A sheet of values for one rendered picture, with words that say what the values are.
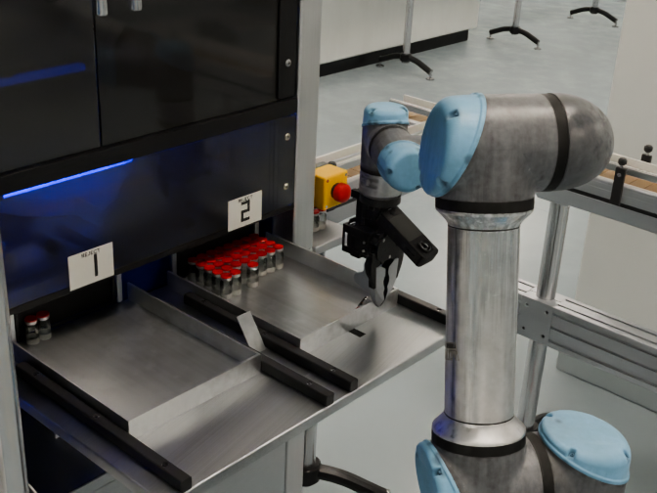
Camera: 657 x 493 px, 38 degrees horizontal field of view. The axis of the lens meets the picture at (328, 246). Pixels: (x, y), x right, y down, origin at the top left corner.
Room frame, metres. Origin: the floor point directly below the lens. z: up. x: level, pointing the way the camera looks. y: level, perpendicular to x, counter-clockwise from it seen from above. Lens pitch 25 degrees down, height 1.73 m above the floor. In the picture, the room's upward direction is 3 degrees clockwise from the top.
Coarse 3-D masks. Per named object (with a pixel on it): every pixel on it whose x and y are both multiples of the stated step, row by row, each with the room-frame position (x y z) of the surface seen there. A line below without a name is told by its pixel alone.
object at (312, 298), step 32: (288, 256) 1.74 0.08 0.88; (320, 256) 1.68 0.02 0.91; (192, 288) 1.54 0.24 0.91; (256, 288) 1.60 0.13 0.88; (288, 288) 1.61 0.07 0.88; (320, 288) 1.61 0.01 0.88; (352, 288) 1.62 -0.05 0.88; (256, 320) 1.43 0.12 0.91; (288, 320) 1.48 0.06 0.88; (320, 320) 1.49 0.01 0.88; (352, 320) 1.47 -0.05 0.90
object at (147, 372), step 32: (128, 288) 1.53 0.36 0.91; (96, 320) 1.45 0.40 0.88; (128, 320) 1.46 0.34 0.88; (160, 320) 1.46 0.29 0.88; (192, 320) 1.42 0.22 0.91; (32, 352) 1.34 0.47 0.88; (64, 352) 1.34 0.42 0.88; (96, 352) 1.35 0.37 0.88; (128, 352) 1.35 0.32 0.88; (160, 352) 1.36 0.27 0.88; (192, 352) 1.36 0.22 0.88; (224, 352) 1.36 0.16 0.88; (256, 352) 1.32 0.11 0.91; (64, 384) 1.22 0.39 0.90; (96, 384) 1.25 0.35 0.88; (128, 384) 1.26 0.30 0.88; (160, 384) 1.26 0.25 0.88; (192, 384) 1.27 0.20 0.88; (224, 384) 1.25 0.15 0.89; (128, 416) 1.18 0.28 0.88; (160, 416) 1.16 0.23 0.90
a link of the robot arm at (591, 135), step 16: (560, 96) 1.09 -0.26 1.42; (576, 96) 1.10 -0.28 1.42; (576, 112) 1.06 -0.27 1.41; (592, 112) 1.07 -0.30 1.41; (576, 128) 1.05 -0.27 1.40; (592, 128) 1.06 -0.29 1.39; (608, 128) 1.08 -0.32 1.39; (576, 144) 1.04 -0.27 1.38; (592, 144) 1.05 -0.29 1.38; (608, 144) 1.07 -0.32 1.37; (576, 160) 1.04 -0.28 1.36; (592, 160) 1.05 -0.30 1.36; (608, 160) 1.08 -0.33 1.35; (576, 176) 1.04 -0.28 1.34; (592, 176) 1.07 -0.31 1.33
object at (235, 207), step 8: (256, 192) 1.66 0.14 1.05; (240, 200) 1.63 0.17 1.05; (256, 200) 1.66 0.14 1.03; (232, 208) 1.62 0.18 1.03; (240, 208) 1.63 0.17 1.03; (256, 208) 1.66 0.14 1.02; (232, 216) 1.62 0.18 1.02; (240, 216) 1.63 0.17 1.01; (256, 216) 1.66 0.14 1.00; (232, 224) 1.62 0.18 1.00; (240, 224) 1.63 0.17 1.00
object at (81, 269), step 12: (84, 252) 1.38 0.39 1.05; (96, 252) 1.39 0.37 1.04; (108, 252) 1.41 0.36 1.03; (72, 264) 1.36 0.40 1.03; (84, 264) 1.38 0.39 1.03; (108, 264) 1.41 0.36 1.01; (72, 276) 1.36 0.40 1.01; (84, 276) 1.37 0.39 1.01; (96, 276) 1.39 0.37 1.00; (108, 276) 1.41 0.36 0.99; (72, 288) 1.36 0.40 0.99
